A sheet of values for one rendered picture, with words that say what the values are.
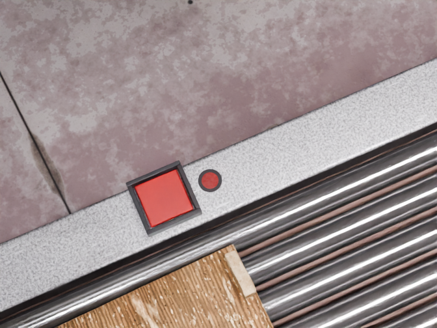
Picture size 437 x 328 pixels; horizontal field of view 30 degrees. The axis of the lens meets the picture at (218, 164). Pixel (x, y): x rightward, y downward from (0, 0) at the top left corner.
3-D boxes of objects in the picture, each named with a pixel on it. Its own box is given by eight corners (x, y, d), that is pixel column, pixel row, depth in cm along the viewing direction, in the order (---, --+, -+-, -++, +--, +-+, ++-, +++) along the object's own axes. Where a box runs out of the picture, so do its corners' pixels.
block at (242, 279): (224, 258, 102) (223, 254, 100) (237, 252, 103) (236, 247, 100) (244, 300, 101) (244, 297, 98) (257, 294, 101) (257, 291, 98)
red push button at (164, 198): (134, 189, 108) (133, 186, 106) (176, 170, 108) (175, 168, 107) (152, 230, 106) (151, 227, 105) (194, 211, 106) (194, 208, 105)
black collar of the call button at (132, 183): (127, 185, 108) (125, 182, 106) (179, 163, 108) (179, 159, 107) (148, 237, 106) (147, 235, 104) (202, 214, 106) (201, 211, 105)
